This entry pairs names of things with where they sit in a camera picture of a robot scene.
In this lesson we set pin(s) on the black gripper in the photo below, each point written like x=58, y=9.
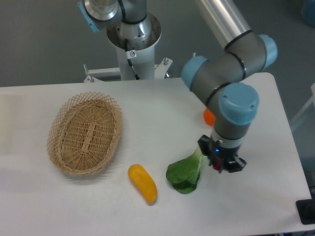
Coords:
x=213, y=150

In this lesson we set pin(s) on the purple sweet potato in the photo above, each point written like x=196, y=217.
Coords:
x=217, y=165

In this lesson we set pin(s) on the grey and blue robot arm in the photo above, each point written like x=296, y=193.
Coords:
x=217, y=84

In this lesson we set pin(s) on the woven wicker basket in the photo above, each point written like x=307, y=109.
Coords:
x=85, y=133

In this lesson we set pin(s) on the green bok choy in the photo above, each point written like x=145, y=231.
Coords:
x=184, y=174

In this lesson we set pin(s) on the orange tangerine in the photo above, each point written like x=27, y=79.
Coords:
x=209, y=117

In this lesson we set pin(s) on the yellow toy pepper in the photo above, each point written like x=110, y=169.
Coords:
x=143, y=182

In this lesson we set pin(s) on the black device at table edge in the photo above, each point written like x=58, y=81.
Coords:
x=306, y=211

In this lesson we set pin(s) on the blue object top right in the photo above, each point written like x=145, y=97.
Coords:
x=308, y=12

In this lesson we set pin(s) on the white metal frame bracket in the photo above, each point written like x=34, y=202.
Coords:
x=103, y=73

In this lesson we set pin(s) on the white frame at right edge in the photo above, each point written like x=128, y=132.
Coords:
x=305, y=111

